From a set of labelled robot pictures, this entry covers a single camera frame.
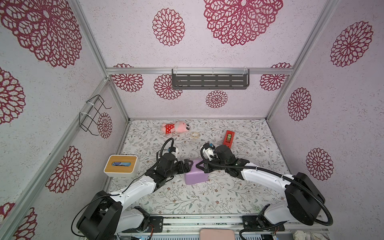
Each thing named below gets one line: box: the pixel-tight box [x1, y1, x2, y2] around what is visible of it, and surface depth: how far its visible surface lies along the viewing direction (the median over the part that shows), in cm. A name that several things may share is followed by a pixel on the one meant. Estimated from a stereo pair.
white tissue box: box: [103, 154, 140, 178], surface depth 92 cm
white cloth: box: [292, 230, 331, 240], surface depth 69 cm
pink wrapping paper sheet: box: [184, 159, 209, 185], surface depth 85 cm
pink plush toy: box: [161, 121, 191, 135], surface depth 109 cm
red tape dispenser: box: [223, 130, 235, 149], surface depth 103 cm
